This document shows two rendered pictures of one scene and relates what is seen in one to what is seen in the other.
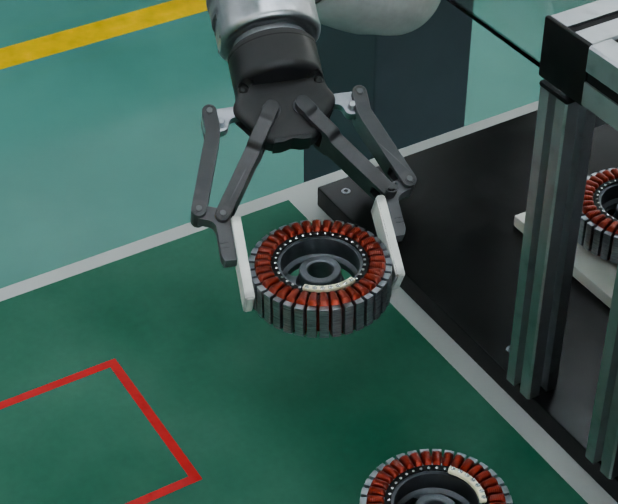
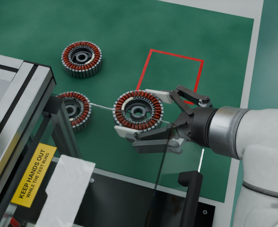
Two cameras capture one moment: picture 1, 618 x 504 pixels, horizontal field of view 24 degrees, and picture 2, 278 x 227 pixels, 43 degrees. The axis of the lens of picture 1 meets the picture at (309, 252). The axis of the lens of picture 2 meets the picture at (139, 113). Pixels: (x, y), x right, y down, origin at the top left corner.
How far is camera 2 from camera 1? 123 cm
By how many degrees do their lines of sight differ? 77
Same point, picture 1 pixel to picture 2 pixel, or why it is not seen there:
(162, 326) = not seen: hidden behind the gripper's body
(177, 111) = not seen: outside the picture
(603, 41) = (20, 65)
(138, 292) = not seen: hidden behind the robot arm
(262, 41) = (209, 110)
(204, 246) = (221, 159)
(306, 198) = (220, 209)
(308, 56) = (194, 124)
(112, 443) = (164, 84)
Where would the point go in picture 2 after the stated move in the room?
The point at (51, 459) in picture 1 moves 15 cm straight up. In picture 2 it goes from (171, 71) to (176, 33)
